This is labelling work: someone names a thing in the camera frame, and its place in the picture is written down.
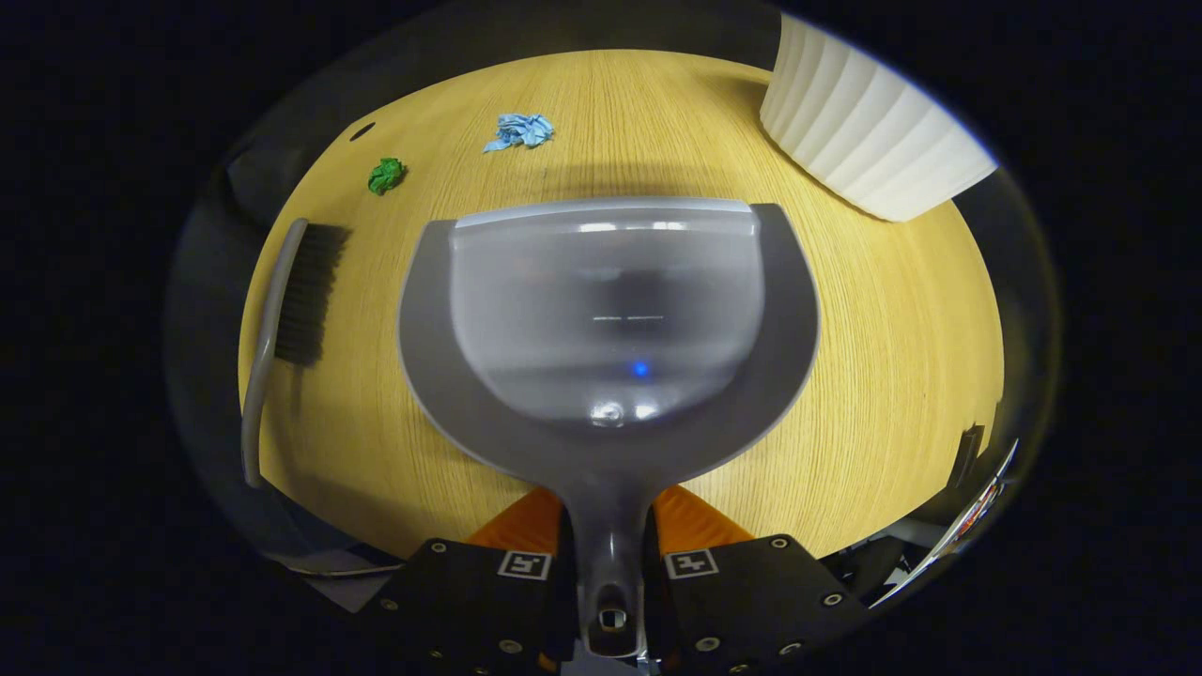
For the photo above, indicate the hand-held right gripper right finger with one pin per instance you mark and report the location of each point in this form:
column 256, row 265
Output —
column 751, row 601

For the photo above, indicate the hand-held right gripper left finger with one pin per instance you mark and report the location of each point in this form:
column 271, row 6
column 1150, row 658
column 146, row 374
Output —
column 470, row 601

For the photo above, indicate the grey dustpan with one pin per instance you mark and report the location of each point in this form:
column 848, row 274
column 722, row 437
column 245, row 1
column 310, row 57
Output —
column 610, row 310

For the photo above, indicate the small grey broom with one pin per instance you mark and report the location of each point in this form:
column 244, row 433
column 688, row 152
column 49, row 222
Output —
column 310, row 291

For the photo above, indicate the green paper trash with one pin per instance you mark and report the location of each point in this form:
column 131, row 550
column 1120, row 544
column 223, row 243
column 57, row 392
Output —
column 386, row 176

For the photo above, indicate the blue paper trash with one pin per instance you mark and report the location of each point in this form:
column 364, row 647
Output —
column 521, row 130

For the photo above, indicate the white ribbed garbage bin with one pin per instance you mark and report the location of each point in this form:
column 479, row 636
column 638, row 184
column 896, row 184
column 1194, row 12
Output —
column 864, row 122

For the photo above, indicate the wooden desktop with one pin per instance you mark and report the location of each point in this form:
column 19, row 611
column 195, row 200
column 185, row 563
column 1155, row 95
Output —
column 892, row 376

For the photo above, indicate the white printed board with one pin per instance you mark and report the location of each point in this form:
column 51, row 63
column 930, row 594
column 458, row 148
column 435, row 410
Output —
column 977, row 507

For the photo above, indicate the small black box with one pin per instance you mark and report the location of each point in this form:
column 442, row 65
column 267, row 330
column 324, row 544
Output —
column 969, row 455

